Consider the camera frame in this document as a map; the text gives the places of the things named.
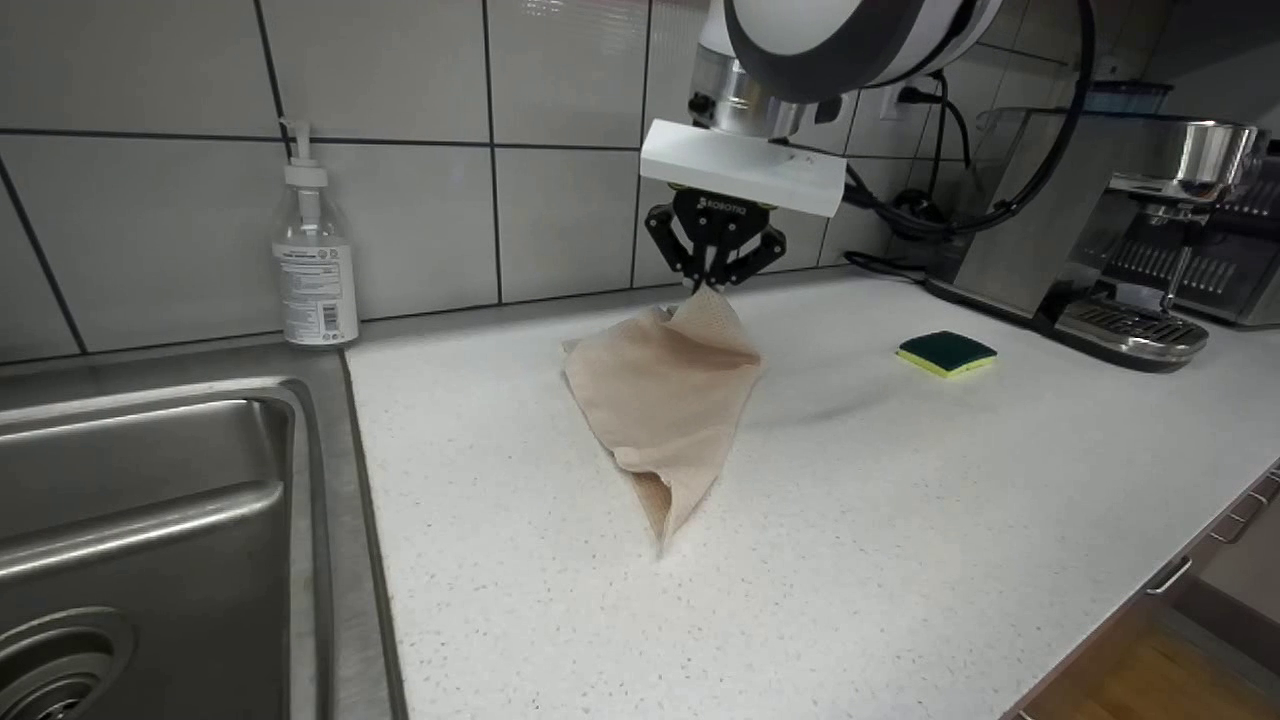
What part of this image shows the silver espresso machine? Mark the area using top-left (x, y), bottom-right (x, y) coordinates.
top-left (924, 104), bottom-right (1272, 374)

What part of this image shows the black cable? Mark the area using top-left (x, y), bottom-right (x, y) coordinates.
top-left (843, 249), bottom-right (933, 287)

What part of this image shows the stainless steel sink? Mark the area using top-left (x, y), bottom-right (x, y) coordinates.
top-left (0, 344), bottom-right (408, 720)

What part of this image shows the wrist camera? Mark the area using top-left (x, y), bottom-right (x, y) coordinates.
top-left (639, 119), bottom-right (849, 219)

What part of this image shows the clear soap pump bottle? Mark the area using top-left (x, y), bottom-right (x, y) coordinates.
top-left (271, 117), bottom-right (361, 349)

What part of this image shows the wall socket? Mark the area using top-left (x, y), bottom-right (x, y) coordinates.
top-left (878, 84), bottom-right (937, 123)

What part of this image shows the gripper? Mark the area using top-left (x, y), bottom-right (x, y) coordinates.
top-left (644, 188), bottom-right (789, 294)

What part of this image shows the beige cloth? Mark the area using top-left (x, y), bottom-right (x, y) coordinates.
top-left (561, 286), bottom-right (767, 556)

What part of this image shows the green and yellow sponge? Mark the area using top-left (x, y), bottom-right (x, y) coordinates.
top-left (896, 330), bottom-right (999, 380)

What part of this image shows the silver countertop appliance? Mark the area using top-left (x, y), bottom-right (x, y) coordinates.
top-left (1168, 128), bottom-right (1280, 330)

